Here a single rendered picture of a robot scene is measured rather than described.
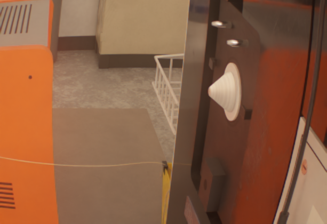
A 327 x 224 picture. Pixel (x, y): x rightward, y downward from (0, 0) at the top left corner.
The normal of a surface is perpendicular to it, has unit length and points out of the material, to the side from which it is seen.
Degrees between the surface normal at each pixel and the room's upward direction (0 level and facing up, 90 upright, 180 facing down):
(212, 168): 0
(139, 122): 0
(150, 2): 90
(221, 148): 90
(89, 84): 0
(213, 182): 90
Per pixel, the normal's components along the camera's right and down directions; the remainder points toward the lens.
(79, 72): 0.09, -0.91
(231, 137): -0.98, 0.00
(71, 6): 0.19, 0.42
